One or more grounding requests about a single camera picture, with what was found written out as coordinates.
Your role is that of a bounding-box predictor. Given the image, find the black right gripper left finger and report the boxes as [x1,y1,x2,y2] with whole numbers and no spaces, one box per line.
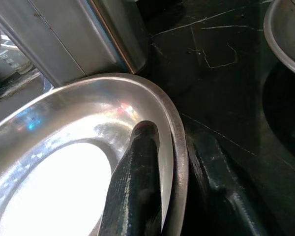
[98,120,163,236]

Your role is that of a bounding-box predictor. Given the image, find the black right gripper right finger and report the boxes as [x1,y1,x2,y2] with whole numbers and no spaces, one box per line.
[186,133,266,236]

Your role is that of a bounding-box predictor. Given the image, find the large steel plate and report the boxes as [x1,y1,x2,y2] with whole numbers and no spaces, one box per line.
[0,73,189,236]

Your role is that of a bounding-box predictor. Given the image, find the steel knife block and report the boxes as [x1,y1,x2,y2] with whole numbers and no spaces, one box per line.
[0,0,151,89]

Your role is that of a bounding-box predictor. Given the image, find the large deep steel bowl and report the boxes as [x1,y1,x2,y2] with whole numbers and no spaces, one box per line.
[263,0,295,81]

